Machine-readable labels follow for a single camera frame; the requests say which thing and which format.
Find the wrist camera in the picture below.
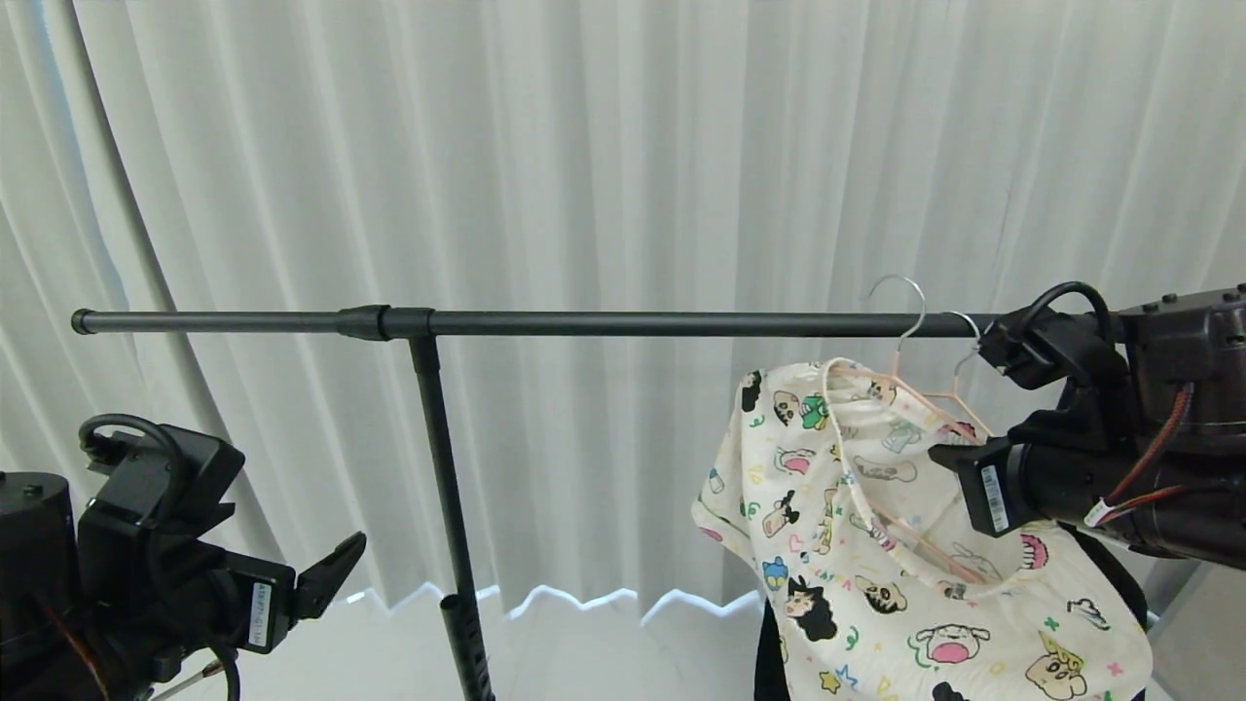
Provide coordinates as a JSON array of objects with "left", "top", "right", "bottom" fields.
[
  {"left": 78, "top": 424, "right": 247, "bottom": 577},
  {"left": 976, "top": 307, "right": 1132, "bottom": 451}
]

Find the black garment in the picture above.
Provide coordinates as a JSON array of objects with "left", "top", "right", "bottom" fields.
[{"left": 753, "top": 526, "right": 1152, "bottom": 701}]

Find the cream printed garment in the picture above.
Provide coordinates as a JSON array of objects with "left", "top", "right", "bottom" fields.
[{"left": 690, "top": 358, "right": 1155, "bottom": 701}]

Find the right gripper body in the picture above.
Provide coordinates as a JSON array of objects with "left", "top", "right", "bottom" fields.
[{"left": 928, "top": 434, "right": 1132, "bottom": 540}]

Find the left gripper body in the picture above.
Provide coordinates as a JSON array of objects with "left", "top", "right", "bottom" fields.
[{"left": 146, "top": 553, "right": 299, "bottom": 675}]

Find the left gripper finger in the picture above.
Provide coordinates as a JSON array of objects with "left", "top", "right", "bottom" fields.
[{"left": 295, "top": 531, "right": 369, "bottom": 622}]

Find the white curtain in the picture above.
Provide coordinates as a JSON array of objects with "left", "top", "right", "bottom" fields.
[{"left": 0, "top": 0, "right": 1246, "bottom": 624}]

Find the black clothes rack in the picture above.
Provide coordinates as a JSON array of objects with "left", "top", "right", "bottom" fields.
[{"left": 70, "top": 304, "right": 1006, "bottom": 701}]

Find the pink clothes hanger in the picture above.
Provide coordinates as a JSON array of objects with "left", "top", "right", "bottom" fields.
[
  {"left": 824, "top": 275, "right": 996, "bottom": 587},
  {"left": 920, "top": 311, "right": 996, "bottom": 441}
]

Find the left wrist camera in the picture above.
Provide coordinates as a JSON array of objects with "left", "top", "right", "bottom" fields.
[{"left": 78, "top": 424, "right": 247, "bottom": 577}]

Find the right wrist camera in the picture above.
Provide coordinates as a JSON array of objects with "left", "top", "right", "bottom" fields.
[{"left": 976, "top": 307, "right": 1132, "bottom": 451}]

